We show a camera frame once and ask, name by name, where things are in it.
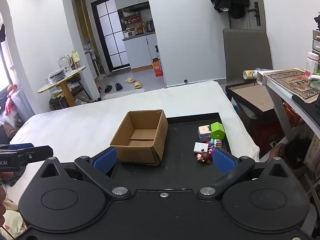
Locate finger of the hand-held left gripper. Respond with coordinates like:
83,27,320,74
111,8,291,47
15,145,54,167
0,143,34,151

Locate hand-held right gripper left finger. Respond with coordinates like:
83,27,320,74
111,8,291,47
37,147,131,201

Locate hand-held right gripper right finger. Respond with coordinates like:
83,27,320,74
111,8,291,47
197,147,292,201

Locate brown-haired doll figurine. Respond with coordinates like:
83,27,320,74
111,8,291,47
196,151,212,165

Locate white charger plug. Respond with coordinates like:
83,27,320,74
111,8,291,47
193,142,209,154

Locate brown cardboard box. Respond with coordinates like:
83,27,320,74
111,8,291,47
109,109,168,166

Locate green house toy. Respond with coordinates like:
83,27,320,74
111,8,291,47
210,122,226,140

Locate purple and white toy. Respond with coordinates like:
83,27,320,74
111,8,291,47
198,125,212,142

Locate person's left hand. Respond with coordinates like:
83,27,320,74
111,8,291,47
0,187,6,228

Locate pink plush toy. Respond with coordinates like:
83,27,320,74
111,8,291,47
5,84,19,115

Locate cream printed cloth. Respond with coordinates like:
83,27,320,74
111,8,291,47
0,197,27,240

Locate black side tray with cardboard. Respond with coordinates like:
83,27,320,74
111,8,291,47
225,81,278,119

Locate black bowls in plastic bag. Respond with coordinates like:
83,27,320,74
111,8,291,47
48,68,66,82

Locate orange basket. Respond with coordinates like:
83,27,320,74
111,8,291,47
284,102,304,128

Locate round yellow side table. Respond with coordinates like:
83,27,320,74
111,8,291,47
38,66,86,107

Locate white desk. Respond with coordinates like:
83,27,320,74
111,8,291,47
257,69,320,142

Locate stack of paper cups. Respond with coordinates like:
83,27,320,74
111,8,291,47
243,68,261,80

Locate clear glass jar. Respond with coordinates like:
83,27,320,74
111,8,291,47
58,54,71,72

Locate black desk pad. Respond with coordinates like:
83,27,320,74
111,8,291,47
292,94,320,124

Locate yellow bottle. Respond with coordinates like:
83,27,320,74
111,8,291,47
71,50,80,69

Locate printed desk mat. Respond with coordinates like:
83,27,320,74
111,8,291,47
264,69,320,103

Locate orange cardboard box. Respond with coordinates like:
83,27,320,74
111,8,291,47
152,59,163,77

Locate grey chair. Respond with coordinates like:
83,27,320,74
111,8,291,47
222,29,273,88

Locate grey lower cabinet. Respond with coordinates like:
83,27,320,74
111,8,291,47
122,32,158,69

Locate green packet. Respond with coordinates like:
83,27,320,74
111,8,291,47
307,75,320,90

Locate black framed glass door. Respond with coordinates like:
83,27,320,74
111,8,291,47
91,0,131,71

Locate white bottle with pink cap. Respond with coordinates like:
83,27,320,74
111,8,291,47
304,52,319,78

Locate grey drawer unit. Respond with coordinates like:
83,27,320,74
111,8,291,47
311,29,320,55

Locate black door handle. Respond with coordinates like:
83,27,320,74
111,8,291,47
253,2,261,26

